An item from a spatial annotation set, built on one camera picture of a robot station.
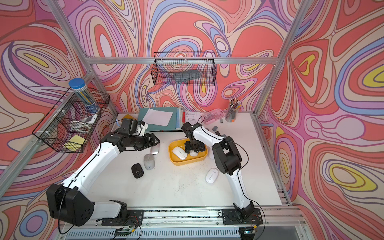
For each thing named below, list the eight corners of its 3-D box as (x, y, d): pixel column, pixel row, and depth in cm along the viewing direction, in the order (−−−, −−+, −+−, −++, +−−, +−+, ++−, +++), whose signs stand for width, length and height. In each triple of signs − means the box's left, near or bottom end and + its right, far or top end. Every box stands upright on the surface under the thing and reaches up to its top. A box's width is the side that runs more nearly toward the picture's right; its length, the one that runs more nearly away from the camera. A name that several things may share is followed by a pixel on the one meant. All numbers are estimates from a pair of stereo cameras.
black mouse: (135, 180, 87) (134, 179, 85) (131, 166, 92) (129, 165, 91) (145, 176, 89) (144, 174, 87) (140, 162, 94) (139, 161, 93)
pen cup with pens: (226, 122, 116) (230, 106, 104) (224, 113, 122) (228, 98, 110) (236, 122, 116) (241, 106, 104) (234, 113, 122) (239, 98, 110)
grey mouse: (145, 171, 91) (144, 169, 89) (144, 157, 98) (143, 154, 95) (155, 168, 92) (154, 166, 90) (153, 154, 99) (152, 152, 96)
